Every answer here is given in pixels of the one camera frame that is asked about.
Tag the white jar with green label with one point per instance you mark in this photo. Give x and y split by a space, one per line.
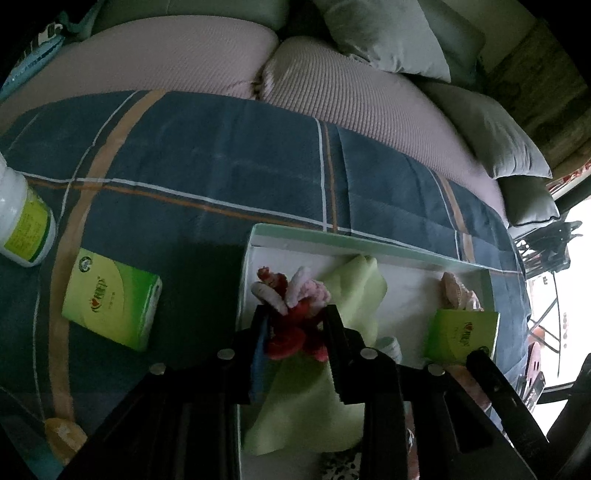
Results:
23 217

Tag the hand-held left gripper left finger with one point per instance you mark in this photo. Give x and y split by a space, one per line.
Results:
257 364

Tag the black metal chair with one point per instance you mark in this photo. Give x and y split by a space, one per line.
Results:
545 249

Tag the light blue pillow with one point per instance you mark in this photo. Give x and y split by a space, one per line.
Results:
32 55

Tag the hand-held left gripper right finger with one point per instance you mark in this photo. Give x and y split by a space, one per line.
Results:
337 350

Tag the blue plaid blanket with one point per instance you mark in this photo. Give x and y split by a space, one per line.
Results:
207 152

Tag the red and pink scrunchie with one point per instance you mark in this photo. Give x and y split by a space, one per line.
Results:
295 318

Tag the sofa with pink seat covers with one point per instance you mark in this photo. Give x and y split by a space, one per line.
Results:
184 55

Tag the leopard print scrunchie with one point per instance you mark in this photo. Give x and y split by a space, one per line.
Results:
341 464

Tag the wooden cabinet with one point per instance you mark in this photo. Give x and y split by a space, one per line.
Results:
540 92

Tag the green tissue pack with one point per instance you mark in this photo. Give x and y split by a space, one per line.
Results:
461 334
111 304

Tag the white cardboard box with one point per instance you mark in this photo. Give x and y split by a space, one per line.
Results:
415 300

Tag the beige pink scrunchie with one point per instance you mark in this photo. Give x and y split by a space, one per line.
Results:
457 290

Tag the light green cloth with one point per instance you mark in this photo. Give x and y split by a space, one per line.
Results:
351 295

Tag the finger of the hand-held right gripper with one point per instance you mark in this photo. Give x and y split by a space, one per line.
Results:
503 401

